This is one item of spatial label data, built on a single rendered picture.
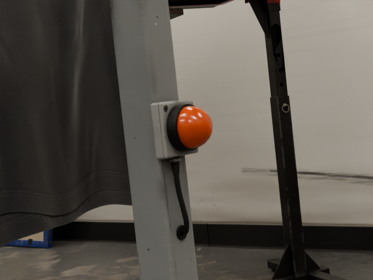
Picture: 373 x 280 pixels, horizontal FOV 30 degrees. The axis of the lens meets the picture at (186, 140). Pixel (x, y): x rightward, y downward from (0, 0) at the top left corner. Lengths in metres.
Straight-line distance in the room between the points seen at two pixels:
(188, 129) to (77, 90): 0.40
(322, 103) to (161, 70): 2.28
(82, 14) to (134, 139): 0.40
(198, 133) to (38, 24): 0.38
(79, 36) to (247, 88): 2.11
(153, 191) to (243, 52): 2.45
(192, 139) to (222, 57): 2.52
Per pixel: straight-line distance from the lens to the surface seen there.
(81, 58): 0.98
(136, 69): 0.62
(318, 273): 2.49
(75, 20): 0.97
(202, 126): 0.60
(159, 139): 0.61
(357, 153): 2.85
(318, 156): 2.92
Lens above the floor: 0.67
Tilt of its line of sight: 3 degrees down
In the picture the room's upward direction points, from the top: 6 degrees counter-clockwise
